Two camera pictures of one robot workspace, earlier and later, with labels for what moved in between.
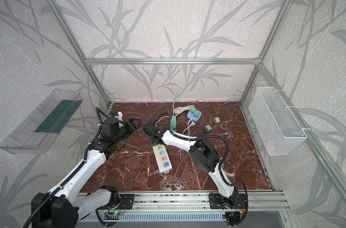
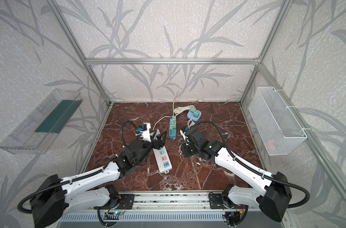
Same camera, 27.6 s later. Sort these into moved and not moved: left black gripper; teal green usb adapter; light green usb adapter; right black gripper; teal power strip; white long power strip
Moved: right black gripper; left black gripper
Not moved: white long power strip; teal green usb adapter; light green usb adapter; teal power strip
